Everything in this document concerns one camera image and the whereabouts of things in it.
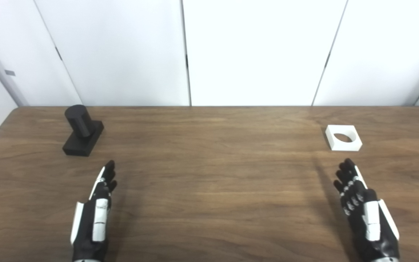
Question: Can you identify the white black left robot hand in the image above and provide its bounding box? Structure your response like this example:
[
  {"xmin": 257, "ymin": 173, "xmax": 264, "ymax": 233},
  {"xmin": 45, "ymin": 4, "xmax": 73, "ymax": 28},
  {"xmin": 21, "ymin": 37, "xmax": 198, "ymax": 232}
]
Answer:
[{"xmin": 70, "ymin": 160, "xmax": 117, "ymax": 262}]

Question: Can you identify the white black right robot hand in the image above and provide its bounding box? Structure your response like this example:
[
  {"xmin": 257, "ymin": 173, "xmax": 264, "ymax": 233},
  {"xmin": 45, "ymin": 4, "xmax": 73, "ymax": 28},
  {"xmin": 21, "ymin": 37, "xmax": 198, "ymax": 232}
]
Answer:
[{"xmin": 333, "ymin": 158, "xmax": 400, "ymax": 262}]

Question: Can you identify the white square piece with hole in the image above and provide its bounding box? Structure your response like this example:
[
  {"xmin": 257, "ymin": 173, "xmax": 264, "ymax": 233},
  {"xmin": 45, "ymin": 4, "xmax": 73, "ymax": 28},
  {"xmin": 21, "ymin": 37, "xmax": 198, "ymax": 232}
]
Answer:
[{"xmin": 325, "ymin": 125, "xmax": 363, "ymax": 152}]

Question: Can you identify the black peg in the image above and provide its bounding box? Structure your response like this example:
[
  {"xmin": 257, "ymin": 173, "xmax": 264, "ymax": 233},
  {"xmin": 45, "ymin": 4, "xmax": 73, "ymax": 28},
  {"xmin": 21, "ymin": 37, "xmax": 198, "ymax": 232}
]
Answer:
[{"xmin": 62, "ymin": 104, "xmax": 105, "ymax": 157}]

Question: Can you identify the grey wall post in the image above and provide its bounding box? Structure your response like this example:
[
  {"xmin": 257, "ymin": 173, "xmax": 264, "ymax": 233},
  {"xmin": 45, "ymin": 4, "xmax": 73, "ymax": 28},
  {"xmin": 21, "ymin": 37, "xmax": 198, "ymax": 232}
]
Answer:
[{"xmin": 0, "ymin": 25, "xmax": 30, "ymax": 107}]

